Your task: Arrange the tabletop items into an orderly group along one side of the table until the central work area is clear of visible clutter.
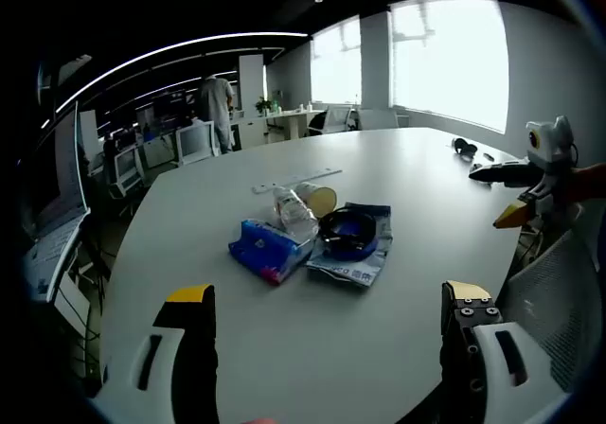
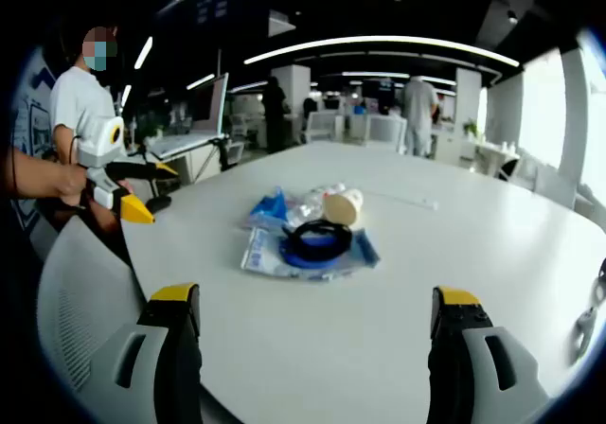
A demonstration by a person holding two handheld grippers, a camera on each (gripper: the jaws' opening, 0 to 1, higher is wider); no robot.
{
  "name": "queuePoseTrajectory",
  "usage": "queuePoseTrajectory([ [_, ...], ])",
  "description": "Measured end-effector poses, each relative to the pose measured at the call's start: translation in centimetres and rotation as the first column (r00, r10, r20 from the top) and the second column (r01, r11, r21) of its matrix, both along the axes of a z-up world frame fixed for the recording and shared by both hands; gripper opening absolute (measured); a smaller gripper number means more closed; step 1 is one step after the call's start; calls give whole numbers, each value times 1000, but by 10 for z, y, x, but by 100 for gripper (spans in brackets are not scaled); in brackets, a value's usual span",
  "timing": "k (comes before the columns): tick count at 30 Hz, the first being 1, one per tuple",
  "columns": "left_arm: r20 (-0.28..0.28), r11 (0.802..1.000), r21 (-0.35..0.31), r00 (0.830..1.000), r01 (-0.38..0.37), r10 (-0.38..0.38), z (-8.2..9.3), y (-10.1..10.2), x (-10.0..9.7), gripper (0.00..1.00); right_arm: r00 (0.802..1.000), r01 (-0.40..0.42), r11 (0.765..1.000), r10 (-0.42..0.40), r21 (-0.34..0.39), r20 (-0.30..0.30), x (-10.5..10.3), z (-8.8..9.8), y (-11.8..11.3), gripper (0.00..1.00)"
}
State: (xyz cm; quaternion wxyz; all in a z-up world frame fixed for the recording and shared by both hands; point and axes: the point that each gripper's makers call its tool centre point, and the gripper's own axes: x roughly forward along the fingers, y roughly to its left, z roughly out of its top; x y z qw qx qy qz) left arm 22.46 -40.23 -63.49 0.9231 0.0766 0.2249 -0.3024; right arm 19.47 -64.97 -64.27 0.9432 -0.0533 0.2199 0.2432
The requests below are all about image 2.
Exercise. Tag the potted green plant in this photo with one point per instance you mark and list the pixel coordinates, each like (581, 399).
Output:
(470, 128)

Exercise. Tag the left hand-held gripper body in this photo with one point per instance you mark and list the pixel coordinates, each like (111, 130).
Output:
(97, 140)

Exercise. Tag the grey controller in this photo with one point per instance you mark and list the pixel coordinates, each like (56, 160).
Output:
(584, 331)

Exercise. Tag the bag with blue oval pad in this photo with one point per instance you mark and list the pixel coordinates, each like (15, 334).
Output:
(260, 258)

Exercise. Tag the blue white wall poster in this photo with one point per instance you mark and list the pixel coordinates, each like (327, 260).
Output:
(38, 121)

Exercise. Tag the person's left hand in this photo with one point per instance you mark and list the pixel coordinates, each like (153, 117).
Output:
(71, 185)

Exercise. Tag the blue tissue packet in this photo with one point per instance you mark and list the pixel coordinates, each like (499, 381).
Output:
(272, 206)

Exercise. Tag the curved ceiling light strip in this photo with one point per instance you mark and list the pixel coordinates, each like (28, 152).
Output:
(379, 40)

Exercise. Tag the white side counter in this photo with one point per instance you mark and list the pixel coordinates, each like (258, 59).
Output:
(492, 149)

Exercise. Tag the clear plastic water bottle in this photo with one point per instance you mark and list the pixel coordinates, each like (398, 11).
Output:
(308, 206)

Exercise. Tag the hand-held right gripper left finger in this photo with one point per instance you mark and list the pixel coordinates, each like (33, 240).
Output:
(156, 348)

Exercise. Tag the white mesh office chair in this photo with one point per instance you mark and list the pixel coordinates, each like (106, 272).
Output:
(76, 277)

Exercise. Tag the white table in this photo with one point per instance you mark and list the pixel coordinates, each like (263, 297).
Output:
(426, 263)

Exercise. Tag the white power strip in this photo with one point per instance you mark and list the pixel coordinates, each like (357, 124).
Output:
(416, 200)

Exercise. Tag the black stand base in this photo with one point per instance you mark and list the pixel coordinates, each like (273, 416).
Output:
(158, 203)

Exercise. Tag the large open laptop display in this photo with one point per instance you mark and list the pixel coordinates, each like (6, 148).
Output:
(208, 107)

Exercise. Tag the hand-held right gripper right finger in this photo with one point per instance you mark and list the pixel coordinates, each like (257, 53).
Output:
(464, 348)

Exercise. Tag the ceiling air conditioner panel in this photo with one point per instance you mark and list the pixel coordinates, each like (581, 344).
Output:
(281, 24)

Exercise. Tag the printed paper cup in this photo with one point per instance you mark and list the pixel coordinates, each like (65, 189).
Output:
(341, 208)

